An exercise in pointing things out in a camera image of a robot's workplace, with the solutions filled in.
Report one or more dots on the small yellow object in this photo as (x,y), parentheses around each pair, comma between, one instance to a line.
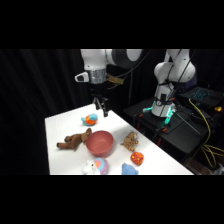
(218,108)

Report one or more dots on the white unicorn plush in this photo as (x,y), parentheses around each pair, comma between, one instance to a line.
(96,166)

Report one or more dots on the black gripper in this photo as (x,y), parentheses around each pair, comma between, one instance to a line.
(98,88)

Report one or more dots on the brown plush dog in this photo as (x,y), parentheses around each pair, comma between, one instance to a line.
(75,140)

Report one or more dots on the black robot stand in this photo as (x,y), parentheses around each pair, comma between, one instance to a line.
(180,133)

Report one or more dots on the black curtain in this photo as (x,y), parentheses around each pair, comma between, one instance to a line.
(30,100)

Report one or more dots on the tan wrist mounted board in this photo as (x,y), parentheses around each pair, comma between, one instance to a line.
(115,80)

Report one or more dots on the blue orange plush bird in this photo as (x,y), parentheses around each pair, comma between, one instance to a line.
(90,119)

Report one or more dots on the blue plush toy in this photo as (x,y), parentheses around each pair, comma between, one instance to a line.
(129,169)

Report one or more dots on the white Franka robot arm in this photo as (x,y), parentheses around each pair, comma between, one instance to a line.
(173,70)

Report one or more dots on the pink bowl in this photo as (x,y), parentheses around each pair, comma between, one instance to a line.
(99,143)

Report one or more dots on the red orange ball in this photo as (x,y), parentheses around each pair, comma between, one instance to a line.
(137,158)

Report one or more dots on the striped tiger plush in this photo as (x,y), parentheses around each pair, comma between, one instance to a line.
(130,141)

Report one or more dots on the black laptop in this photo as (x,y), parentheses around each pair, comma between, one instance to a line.
(203,95)

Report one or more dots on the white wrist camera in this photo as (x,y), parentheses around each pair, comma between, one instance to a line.
(81,77)

